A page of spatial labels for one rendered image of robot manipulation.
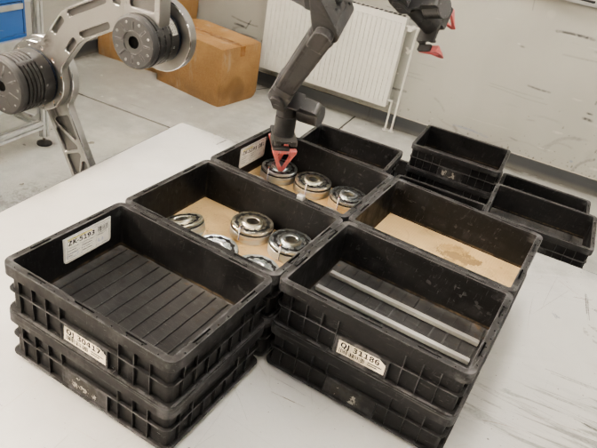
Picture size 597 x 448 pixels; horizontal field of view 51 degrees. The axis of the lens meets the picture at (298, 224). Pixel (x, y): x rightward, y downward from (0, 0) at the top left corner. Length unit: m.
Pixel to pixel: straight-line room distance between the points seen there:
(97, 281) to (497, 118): 3.43
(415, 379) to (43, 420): 0.67
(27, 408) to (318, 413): 0.54
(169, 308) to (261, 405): 0.26
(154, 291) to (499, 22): 3.33
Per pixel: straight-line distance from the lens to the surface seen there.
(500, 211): 2.69
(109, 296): 1.29
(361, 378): 1.22
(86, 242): 1.34
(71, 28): 2.01
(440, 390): 1.18
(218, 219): 1.54
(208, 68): 4.34
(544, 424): 1.46
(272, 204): 1.50
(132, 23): 1.70
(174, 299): 1.28
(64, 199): 1.84
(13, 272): 1.21
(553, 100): 4.30
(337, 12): 1.24
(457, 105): 4.40
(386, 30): 4.29
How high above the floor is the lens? 1.65
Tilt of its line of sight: 32 degrees down
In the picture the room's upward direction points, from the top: 11 degrees clockwise
